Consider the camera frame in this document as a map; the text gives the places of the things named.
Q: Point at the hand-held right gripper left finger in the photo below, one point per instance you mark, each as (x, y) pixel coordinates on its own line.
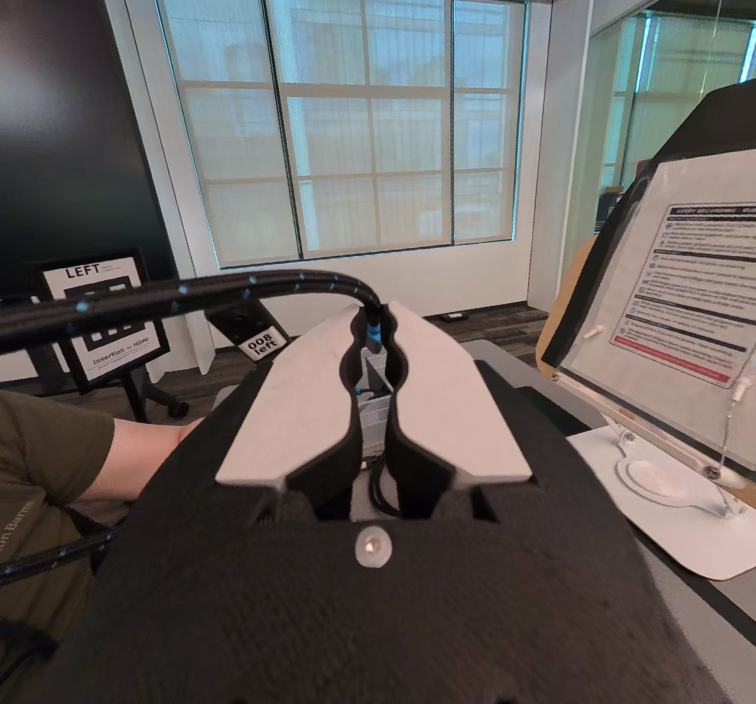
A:
(277, 414)

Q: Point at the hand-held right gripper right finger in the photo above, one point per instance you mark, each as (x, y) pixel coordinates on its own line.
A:
(455, 414)

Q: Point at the person's left forearm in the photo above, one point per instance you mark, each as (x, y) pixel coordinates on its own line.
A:
(136, 456)

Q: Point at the small black floor box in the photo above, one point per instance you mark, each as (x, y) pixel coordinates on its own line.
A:
(455, 317)

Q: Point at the black wheeled tv stand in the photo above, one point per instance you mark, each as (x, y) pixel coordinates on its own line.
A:
(133, 388)

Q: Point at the black framed white sign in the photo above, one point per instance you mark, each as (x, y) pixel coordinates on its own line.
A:
(106, 278)

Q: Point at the tan wooden panel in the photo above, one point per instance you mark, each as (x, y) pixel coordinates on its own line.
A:
(561, 302)

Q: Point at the large gridded window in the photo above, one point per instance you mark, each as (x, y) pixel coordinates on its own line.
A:
(331, 125)

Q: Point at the person in olive shirt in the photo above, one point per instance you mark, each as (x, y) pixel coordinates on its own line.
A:
(47, 450)

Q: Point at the large black tv monitor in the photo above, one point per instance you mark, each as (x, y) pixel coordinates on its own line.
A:
(71, 125)

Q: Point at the laminated instruction sheet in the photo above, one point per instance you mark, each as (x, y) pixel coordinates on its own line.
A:
(649, 231)

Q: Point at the black document board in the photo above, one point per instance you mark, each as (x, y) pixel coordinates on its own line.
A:
(697, 125)

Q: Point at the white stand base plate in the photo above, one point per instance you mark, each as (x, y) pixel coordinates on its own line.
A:
(679, 538)

